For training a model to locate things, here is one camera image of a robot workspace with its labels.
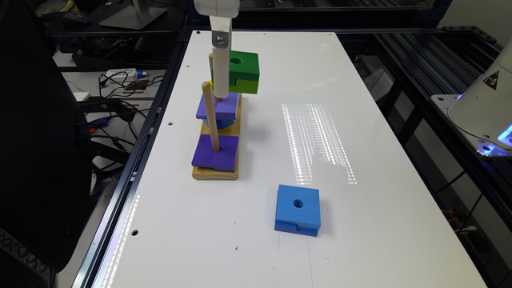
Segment light purple square block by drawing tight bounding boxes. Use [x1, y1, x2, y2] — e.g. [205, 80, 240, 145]
[196, 92, 239, 120]

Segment wooden peg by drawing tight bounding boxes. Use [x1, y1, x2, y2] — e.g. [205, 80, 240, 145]
[208, 53, 222, 106]
[202, 82, 220, 152]

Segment blue square block with hole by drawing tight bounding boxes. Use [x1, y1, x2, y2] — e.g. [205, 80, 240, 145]
[274, 185, 321, 237]

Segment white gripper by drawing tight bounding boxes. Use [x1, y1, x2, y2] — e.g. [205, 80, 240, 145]
[194, 0, 240, 98]

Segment white power strip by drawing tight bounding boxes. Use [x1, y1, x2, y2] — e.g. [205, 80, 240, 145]
[106, 68, 149, 82]

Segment black office chair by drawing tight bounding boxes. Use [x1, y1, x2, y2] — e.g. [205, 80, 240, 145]
[1, 1, 92, 272]

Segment green square block with hole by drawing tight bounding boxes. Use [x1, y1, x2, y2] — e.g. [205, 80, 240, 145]
[229, 50, 260, 94]

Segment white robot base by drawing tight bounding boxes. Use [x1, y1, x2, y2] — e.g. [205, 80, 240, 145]
[430, 44, 511, 157]

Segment middle wooden peg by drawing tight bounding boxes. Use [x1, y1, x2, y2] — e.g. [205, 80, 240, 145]
[208, 53, 222, 106]

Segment silver monitor stand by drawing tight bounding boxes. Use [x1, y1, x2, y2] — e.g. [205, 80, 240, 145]
[99, 0, 167, 30]

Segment wooden peg board base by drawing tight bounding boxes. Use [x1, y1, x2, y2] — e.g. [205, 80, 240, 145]
[192, 94, 242, 180]

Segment front wooden peg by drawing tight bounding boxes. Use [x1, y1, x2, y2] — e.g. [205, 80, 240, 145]
[202, 82, 220, 152]

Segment blue block under purple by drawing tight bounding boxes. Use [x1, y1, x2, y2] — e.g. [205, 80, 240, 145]
[216, 120, 235, 130]

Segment dark purple square block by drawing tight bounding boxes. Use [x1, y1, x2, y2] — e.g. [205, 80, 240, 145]
[191, 134, 239, 172]

